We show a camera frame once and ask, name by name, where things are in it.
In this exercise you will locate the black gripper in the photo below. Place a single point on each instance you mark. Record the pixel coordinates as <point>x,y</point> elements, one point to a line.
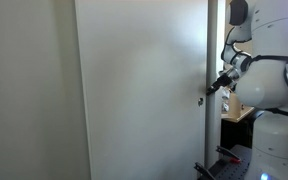
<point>224,80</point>

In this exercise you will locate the white sliding wardrobe door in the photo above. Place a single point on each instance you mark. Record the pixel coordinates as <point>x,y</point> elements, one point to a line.
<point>140,100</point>

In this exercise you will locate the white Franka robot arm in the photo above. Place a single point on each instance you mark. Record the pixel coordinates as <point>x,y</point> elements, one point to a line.
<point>277,83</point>

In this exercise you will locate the small white desk object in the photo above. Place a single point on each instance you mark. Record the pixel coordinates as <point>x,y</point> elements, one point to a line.
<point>225,95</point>
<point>225,107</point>

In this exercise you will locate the beige plastic bottle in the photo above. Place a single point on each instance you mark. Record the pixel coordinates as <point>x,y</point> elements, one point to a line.
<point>235,106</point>

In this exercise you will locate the light wooden desk top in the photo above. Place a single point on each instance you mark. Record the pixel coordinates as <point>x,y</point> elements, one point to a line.
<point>240,115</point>

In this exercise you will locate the black cabinet under desk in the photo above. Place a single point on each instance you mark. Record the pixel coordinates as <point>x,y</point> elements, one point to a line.
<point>235,133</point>

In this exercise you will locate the grey perforated base plate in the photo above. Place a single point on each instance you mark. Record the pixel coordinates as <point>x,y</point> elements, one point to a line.
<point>230,168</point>

